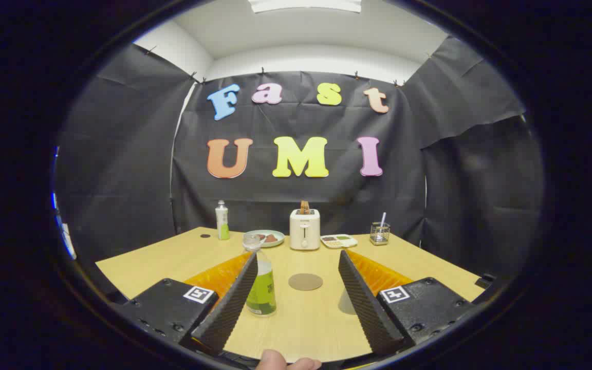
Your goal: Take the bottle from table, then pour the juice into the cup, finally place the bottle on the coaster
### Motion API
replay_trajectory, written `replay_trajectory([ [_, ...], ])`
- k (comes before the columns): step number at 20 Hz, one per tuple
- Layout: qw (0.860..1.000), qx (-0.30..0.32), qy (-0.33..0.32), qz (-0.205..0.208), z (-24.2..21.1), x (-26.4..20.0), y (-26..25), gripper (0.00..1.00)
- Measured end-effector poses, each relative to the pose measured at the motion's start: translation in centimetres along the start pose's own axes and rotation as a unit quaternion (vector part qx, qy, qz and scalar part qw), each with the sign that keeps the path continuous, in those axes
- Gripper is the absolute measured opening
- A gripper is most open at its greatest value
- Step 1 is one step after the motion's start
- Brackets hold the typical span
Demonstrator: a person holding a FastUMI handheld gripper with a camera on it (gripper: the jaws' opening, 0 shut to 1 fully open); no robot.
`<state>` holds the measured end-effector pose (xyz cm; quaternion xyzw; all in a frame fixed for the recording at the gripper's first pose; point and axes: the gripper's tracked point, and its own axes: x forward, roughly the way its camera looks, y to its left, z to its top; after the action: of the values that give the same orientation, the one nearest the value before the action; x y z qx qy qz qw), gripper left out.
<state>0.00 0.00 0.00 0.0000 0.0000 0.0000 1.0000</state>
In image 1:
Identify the bread slice in toaster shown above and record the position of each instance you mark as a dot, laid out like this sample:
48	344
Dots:
304	207

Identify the wooden table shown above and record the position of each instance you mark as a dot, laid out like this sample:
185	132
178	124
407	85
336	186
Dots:
306	324

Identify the white divided snack tray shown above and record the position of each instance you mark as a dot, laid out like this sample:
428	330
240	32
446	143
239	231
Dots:
338	241

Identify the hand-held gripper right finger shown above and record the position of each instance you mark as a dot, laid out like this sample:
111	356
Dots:
368	308

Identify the small white green bottle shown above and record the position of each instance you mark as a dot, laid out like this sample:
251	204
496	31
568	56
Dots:
222	223

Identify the green label juice bottle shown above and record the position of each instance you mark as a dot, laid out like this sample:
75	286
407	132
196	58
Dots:
265	293

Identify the white straw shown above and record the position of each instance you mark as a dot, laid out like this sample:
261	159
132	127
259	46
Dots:
383	218

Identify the ceiling light panel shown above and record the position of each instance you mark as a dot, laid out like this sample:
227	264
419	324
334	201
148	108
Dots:
303	5

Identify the round brown coaster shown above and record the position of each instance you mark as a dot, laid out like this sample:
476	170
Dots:
305	281

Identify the pale green plate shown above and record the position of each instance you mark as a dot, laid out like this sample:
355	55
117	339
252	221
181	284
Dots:
279	242

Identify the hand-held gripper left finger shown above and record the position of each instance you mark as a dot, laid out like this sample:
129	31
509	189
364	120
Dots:
232	308

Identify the cream toaster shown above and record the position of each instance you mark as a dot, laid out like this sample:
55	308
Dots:
304	228

